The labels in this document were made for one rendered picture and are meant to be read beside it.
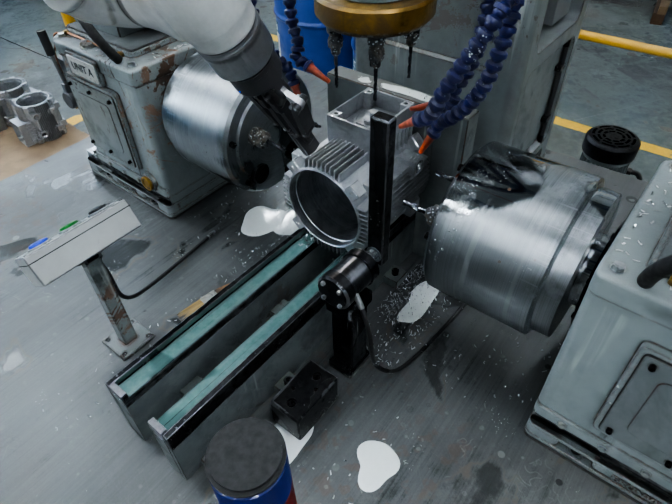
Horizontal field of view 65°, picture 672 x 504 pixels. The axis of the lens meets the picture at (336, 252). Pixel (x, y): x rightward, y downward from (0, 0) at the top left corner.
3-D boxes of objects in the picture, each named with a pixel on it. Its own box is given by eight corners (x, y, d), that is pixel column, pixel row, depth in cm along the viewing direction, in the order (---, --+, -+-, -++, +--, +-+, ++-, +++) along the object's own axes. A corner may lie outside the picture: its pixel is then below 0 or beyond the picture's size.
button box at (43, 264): (128, 228, 90) (109, 201, 88) (143, 224, 85) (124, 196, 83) (33, 287, 81) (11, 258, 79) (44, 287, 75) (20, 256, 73)
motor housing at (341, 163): (349, 180, 113) (348, 97, 100) (425, 213, 104) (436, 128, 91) (286, 229, 102) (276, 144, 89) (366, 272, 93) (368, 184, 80)
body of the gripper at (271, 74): (284, 42, 69) (310, 86, 77) (239, 28, 73) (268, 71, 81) (253, 88, 68) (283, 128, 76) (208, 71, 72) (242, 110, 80)
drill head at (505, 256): (446, 215, 104) (465, 98, 87) (669, 312, 85) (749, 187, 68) (373, 289, 90) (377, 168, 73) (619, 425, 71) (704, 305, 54)
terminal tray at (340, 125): (366, 122, 100) (366, 86, 95) (413, 139, 95) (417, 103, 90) (326, 150, 94) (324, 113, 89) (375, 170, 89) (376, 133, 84)
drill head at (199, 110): (218, 115, 135) (199, 14, 118) (329, 164, 118) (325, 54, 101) (137, 160, 121) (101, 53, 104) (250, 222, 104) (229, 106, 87)
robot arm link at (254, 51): (219, -9, 68) (241, 24, 74) (179, 46, 67) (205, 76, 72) (270, 5, 64) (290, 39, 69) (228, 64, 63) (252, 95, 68)
